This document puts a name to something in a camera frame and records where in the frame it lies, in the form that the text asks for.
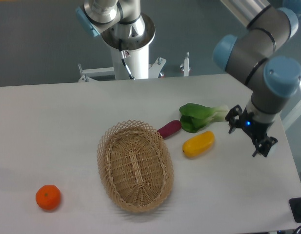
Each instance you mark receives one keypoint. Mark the white metal clamp post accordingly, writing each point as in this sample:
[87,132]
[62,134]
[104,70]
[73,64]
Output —
[184,67]

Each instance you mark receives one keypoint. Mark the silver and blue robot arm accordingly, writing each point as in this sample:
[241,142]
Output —
[272,80]

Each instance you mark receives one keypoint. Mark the green leafy vegetable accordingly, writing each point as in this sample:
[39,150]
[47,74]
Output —
[195,117]

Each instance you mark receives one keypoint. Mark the purple sweet potato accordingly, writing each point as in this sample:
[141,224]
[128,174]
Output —
[170,128]

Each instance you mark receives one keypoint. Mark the black device at table edge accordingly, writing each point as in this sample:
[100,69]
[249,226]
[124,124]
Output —
[295,205]

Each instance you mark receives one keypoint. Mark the white metal frame bracket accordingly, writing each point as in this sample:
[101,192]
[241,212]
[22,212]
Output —
[96,73]

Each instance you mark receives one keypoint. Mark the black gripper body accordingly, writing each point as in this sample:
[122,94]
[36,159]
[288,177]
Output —
[256,130]

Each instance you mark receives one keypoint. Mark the yellow mango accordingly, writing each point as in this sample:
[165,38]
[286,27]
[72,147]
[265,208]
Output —
[198,144]

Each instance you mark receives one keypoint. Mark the woven wicker basket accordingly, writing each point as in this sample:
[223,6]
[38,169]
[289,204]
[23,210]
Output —
[135,166]

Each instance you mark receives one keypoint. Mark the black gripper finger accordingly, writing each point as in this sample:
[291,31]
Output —
[263,146]
[233,118]

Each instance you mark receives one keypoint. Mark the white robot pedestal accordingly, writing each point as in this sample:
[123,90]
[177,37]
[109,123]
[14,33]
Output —
[129,46]

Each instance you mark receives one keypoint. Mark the orange tangerine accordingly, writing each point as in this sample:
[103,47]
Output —
[48,197]

